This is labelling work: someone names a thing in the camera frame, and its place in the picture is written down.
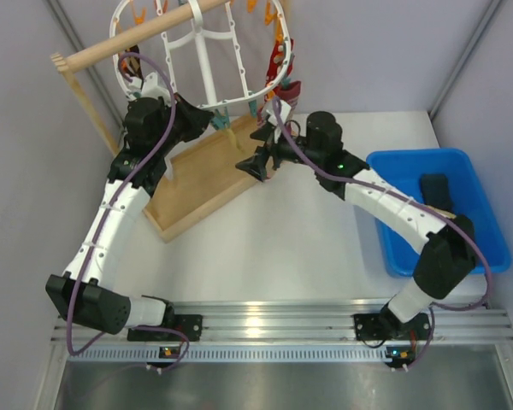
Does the orange clothes peg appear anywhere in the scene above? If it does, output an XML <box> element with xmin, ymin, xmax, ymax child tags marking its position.
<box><xmin>263</xmin><ymin>0</ymin><xmax>278</xmax><ymax>26</ymax></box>

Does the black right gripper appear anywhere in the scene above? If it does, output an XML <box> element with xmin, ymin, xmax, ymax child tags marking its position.
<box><xmin>237</xmin><ymin>123</ymin><xmax>324</xmax><ymax>182</ymax></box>

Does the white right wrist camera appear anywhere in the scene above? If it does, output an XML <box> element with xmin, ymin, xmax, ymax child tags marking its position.
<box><xmin>262</xmin><ymin>97</ymin><xmax>292</xmax><ymax>144</ymax></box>

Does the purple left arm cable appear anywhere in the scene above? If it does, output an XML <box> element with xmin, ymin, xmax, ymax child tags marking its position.
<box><xmin>66</xmin><ymin>51</ymin><xmax>180</xmax><ymax>358</ymax></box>

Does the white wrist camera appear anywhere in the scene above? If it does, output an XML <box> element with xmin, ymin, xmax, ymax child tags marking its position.
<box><xmin>127</xmin><ymin>72</ymin><xmax>170</xmax><ymax>104</ymax></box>
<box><xmin>262</xmin><ymin>97</ymin><xmax>292</xmax><ymax>144</ymax></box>

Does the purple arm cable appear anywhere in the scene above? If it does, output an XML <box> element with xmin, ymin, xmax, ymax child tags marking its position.
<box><xmin>271</xmin><ymin>97</ymin><xmax>492</xmax><ymax>368</ymax></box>
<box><xmin>66</xmin><ymin>51</ymin><xmax>180</xmax><ymax>358</ymax></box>

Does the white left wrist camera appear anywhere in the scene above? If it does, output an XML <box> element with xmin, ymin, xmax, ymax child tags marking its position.
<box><xmin>127</xmin><ymin>72</ymin><xmax>170</xmax><ymax>104</ymax></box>

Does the red christmas sock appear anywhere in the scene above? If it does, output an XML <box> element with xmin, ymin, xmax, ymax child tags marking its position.
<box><xmin>265</xmin><ymin>40</ymin><xmax>294</xmax><ymax>93</ymax></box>

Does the dark navy sock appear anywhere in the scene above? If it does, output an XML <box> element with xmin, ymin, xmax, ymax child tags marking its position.
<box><xmin>419</xmin><ymin>173</ymin><xmax>454</xmax><ymax>212</ymax></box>

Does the blue plastic bin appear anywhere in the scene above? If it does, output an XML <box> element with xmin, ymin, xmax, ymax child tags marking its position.
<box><xmin>367</xmin><ymin>149</ymin><xmax>511</xmax><ymax>274</ymax></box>

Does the wooden hanger stand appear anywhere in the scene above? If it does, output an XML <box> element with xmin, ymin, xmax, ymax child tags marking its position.
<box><xmin>50</xmin><ymin>0</ymin><xmax>292</xmax><ymax>243</ymax></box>

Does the yellow sock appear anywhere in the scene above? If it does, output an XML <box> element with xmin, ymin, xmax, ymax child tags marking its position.
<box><xmin>427</xmin><ymin>205</ymin><xmax>457</xmax><ymax>220</ymax></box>
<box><xmin>222</xmin><ymin>127</ymin><xmax>245</xmax><ymax>154</ymax></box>

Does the white round clip hanger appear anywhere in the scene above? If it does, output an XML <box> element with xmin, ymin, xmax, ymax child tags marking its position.
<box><xmin>113</xmin><ymin>1</ymin><xmax>294</xmax><ymax>109</ymax></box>

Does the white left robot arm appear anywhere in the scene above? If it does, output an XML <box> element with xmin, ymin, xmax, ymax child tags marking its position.
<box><xmin>45</xmin><ymin>94</ymin><xmax>213</xmax><ymax>339</ymax></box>

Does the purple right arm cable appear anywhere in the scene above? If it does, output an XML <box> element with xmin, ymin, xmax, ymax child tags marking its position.
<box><xmin>271</xmin><ymin>97</ymin><xmax>492</xmax><ymax>368</ymax></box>

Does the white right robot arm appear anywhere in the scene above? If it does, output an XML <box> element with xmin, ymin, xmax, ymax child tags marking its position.
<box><xmin>236</xmin><ymin>111</ymin><xmax>476</xmax><ymax>341</ymax></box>

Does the aluminium mounting rail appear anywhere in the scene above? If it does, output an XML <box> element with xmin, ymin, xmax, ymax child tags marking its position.
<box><xmin>72</xmin><ymin>301</ymin><xmax>513</xmax><ymax>366</ymax></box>

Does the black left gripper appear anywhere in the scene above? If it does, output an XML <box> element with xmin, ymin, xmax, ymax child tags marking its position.
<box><xmin>153</xmin><ymin>91</ymin><xmax>213</xmax><ymax>155</ymax></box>

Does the teal clothes peg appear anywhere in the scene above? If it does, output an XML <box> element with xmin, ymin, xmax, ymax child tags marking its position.
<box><xmin>248</xmin><ymin>100</ymin><xmax>258</xmax><ymax>118</ymax></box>
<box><xmin>211</xmin><ymin>107</ymin><xmax>231</xmax><ymax>131</ymax></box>

